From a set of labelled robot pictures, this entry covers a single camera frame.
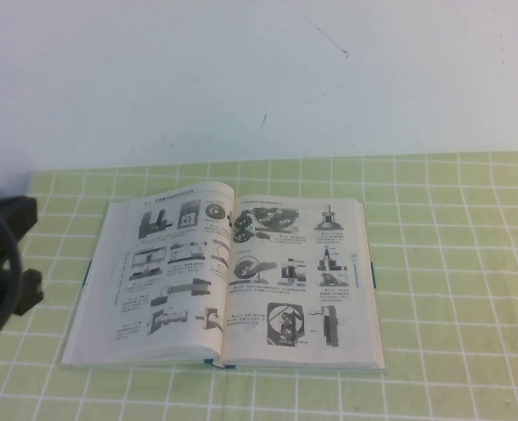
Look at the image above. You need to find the green white checked tablecloth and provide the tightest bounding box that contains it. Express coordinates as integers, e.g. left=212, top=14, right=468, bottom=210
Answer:
left=0, top=150, right=518, bottom=421

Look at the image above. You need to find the technical book with diagrams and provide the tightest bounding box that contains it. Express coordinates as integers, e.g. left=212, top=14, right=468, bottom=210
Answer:
left=60, top=181, right=389, bottom=375

